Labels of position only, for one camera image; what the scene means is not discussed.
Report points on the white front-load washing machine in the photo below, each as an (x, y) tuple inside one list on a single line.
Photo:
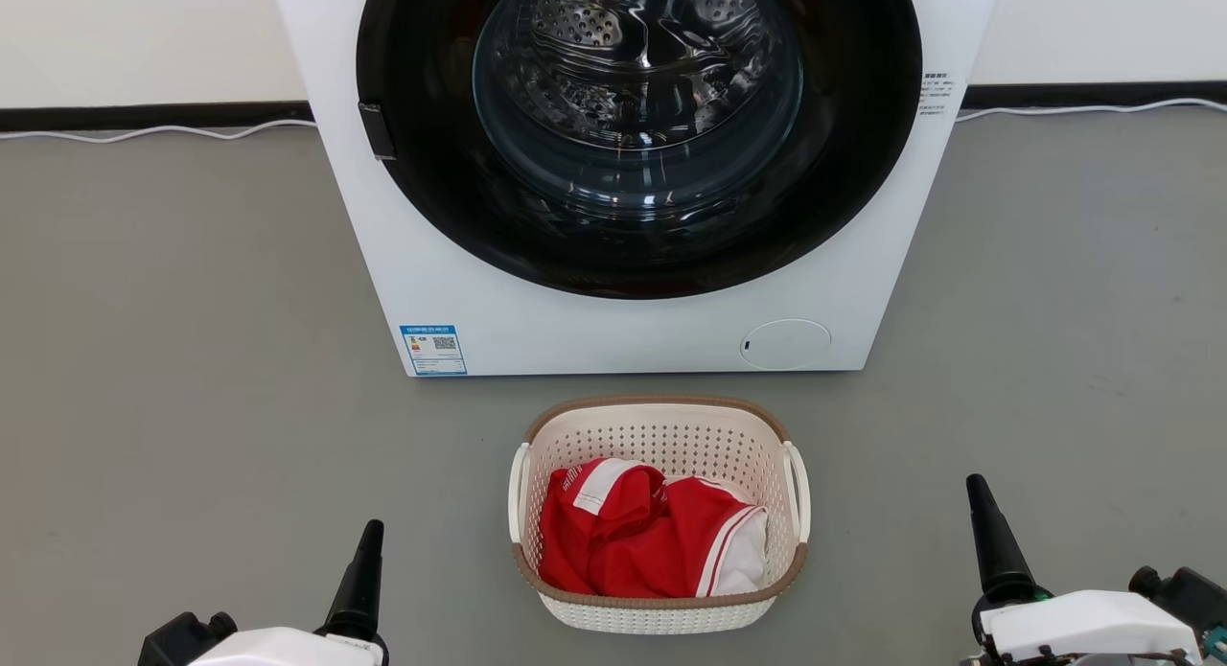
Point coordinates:
[(613, 331)]

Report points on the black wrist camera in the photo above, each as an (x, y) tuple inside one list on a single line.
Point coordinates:
[(1184, 594), (187, 639)]

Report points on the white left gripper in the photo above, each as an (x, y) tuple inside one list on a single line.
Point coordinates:
[(288, 649)]

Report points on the white perforated laundry basket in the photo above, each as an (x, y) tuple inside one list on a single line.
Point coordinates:
[(661, 436)]

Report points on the black round washer door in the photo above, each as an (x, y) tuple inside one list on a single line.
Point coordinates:
[(863, 149)]

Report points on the red and white garment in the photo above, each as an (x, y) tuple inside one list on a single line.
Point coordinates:
[(633, 541)]

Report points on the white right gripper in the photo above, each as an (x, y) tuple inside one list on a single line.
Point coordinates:
[(1093, 628)]

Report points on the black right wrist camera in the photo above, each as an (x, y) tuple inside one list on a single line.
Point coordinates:
[(1184, 594)]

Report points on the white text sticker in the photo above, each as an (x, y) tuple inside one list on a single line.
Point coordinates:
[(939, 95)]

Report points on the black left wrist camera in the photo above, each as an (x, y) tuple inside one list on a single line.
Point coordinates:
[(187, 639)]

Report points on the blue energy label sticker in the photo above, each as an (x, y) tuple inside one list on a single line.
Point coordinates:
[(433, 350)]

